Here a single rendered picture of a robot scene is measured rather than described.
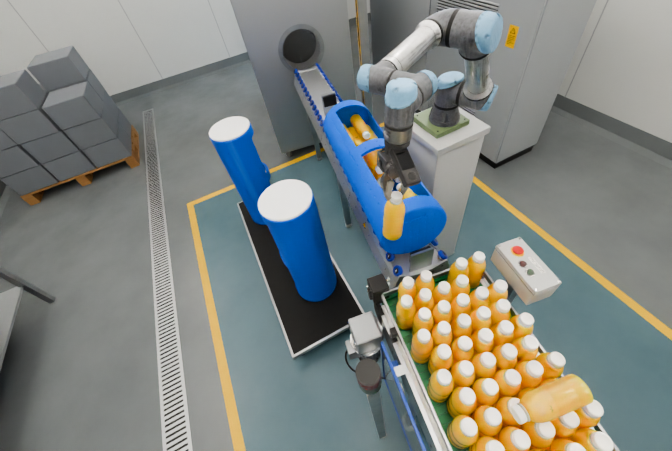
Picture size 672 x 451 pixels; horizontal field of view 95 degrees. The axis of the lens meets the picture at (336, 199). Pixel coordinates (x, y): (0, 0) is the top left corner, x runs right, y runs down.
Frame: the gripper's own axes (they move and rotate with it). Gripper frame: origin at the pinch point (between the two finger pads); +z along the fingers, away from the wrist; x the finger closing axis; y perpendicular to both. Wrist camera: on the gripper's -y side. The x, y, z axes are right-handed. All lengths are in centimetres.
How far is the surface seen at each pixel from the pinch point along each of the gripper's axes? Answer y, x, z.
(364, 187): 30.0, -2.1, 21.2
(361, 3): 142, -48, -23
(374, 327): -13, 12, 56
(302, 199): 50, 23, 36
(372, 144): 48, -14, 13
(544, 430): -62, -12, 32
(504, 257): -17.5, -36.2, 28.4
